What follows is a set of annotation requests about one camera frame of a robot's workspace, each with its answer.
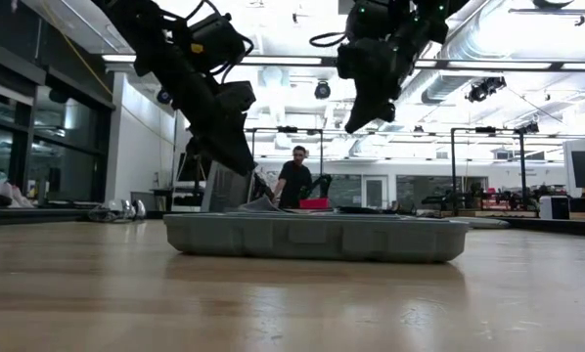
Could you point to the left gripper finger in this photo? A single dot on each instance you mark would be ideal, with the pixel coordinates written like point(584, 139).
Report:
point(194, 149)
point(229, 144)

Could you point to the grey plastic tool case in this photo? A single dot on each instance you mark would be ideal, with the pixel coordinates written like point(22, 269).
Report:
point(317, 237)

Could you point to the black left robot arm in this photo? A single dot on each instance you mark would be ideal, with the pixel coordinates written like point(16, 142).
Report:
point(136, 24)

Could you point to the black background robot arm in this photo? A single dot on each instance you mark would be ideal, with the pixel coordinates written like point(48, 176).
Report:
point(319, 185)

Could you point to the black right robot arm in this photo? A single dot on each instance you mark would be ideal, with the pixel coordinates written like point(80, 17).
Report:
point(419, 14)

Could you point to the black ceiling spotlight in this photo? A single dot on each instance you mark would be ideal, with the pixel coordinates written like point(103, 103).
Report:
point(163, 96)
point(322, 90)

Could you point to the yellow tag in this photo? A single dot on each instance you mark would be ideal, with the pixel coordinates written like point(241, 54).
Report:
point(197, 48)

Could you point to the black metal stand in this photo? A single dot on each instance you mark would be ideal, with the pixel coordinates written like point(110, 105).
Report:
point(287, 129)
point(521, 166)

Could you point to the person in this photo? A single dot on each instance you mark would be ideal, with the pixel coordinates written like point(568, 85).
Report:
point(295, 178)

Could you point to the clear safety glasses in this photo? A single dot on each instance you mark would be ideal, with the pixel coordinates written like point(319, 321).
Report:
point(119, 210)

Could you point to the background robot workstation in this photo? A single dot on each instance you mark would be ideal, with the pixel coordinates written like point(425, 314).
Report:
point(468, 200)

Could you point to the dark framed glass partition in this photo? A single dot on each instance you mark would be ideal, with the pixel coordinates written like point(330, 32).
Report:
point(67, 146)

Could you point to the grey utility knife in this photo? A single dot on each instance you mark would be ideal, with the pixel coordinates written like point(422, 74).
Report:
point(485, 223)

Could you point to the white box device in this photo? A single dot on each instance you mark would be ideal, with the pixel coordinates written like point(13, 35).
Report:
point(555, 207)

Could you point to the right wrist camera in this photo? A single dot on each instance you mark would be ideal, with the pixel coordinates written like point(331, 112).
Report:
point(355, 61)

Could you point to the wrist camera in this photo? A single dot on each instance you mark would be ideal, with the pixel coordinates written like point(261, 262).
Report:
point(355, 61)
point(236, 95)

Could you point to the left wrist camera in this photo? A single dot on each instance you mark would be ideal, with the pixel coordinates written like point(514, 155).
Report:
point(236, 95)

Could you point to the black ceiling camera rig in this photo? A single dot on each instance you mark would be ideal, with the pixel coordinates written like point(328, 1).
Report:
point(485, 88)

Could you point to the black camera on stand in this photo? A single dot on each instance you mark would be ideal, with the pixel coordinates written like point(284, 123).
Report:
point(527, 128)

